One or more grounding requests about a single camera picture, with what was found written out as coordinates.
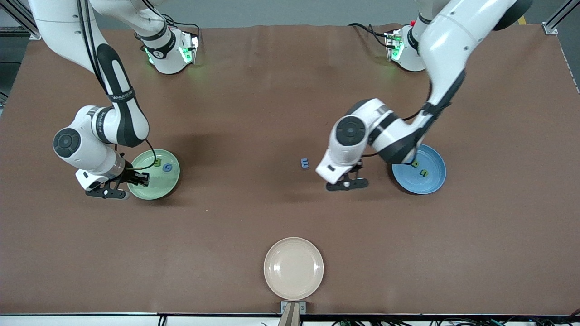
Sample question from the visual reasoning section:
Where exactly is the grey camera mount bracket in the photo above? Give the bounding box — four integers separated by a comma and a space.
277, 301, 307, 326

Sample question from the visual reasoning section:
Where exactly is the aluminium profile frame post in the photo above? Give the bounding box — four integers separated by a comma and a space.
0, 0, 44, 40
542, 0, 580, 36

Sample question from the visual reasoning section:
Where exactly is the brown table cover sheet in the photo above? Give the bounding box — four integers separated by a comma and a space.
0, 24, 580, 315

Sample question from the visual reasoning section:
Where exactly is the blue round plate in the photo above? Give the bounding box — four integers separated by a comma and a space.
391, 144, 447, 195

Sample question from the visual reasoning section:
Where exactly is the beige round plate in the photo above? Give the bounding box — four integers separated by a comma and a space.
263, 237, 324, 301

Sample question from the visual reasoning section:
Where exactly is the green round plate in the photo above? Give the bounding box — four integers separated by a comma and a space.
126, 149, 181, 201

